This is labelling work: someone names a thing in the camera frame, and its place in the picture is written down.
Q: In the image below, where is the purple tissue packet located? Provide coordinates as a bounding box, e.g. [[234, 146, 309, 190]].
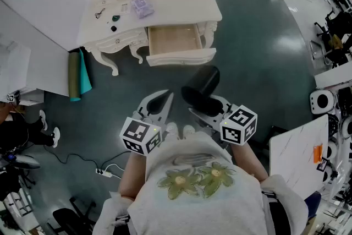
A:
[[129, 0, 155, 19]]

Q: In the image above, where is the white power cable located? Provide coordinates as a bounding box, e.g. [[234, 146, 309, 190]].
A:
[[103, 163, 122, 174]]

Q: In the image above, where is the black hair dryer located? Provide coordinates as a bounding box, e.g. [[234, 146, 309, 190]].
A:
[[180, 65, 224, 117]]

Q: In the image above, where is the white marble-look table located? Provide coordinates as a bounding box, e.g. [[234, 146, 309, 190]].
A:
[[268, 114, 329, 196]]

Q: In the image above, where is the person's right forearm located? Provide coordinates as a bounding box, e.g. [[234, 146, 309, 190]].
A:
[[229, 143, 270, 183]]

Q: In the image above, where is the large wooden drawer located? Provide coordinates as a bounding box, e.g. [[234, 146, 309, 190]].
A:
[[145, 23, 217, 67]]

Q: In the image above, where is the white ornate dressing table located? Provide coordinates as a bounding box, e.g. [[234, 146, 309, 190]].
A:
[[78, 0, 223, 77]]

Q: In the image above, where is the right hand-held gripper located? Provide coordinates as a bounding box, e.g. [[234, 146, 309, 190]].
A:
[[188, 95, 259, 150]]

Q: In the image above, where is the white power strip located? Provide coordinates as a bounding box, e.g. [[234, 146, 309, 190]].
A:
[[95, 167, 113, 178]]

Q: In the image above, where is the black office chair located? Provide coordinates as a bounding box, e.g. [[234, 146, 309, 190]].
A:
[[52, 196, 97, 235], [314, 11, 352, 69]]

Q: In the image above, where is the teal rolled mat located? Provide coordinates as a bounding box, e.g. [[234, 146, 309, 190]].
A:
[[78, 48, 93, 95]]

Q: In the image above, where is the olive rolled mat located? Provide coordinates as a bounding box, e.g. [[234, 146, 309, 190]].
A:
[[68, 51, 82, 102]]

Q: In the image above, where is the person's white flower shirt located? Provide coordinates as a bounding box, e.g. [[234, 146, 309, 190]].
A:
[[93, 132, 309, 235]]

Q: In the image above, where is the orange flat item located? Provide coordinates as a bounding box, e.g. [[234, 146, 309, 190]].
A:
[[313, 145, 323, 163]]

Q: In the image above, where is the person's left forearm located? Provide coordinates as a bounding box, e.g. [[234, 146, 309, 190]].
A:
[[118, 151, 151, 201]]

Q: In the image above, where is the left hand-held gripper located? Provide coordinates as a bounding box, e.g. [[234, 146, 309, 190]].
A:
[[119, 89, 174, 157]]

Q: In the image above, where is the person's left white shoe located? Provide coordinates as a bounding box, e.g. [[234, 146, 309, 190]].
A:
[[166, 122, 179, 138]]

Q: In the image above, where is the black floor cable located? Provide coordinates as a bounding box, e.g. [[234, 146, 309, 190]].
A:
[[26, 143, 131, 172]]

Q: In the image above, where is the white round device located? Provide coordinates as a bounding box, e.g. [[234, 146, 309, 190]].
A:
[[309, 89, 335, 115]]

